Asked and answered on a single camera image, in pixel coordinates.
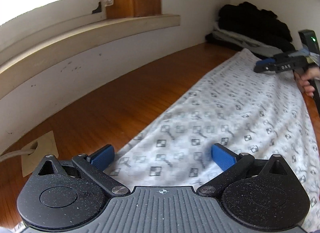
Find white patterned pajama garment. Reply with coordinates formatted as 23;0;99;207
12;48;320;233

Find grey folded clothes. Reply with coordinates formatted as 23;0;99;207
205;21;282;58

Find black clothes pile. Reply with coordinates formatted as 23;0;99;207
218;2;295;52

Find person's right hand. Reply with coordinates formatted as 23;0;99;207
293;67;320;97

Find beige cable cover plate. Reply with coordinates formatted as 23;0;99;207
21;130;59;177

